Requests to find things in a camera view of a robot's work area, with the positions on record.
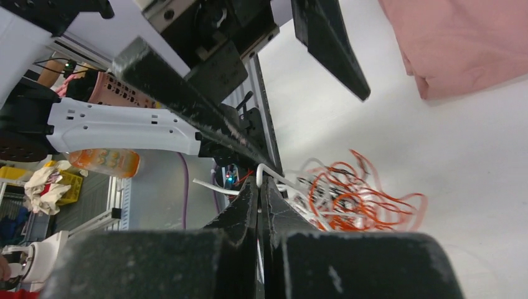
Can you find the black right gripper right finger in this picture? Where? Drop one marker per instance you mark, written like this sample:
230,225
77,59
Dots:
302,262

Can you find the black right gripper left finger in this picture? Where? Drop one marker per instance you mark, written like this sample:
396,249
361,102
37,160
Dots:
216,261

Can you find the pink cloth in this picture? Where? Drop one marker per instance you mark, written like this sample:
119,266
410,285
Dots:
453,48

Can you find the pink perforated basket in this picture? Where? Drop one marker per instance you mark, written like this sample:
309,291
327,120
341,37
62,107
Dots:
103,88

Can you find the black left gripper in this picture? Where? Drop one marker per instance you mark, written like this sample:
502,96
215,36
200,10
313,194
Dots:
216,39

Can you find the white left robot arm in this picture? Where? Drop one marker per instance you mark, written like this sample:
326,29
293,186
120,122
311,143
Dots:
36,122

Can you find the orange snack bag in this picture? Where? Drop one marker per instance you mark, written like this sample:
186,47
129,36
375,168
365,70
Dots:
120,163

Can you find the yellow crate with rags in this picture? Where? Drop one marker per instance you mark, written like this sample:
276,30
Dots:
49,188

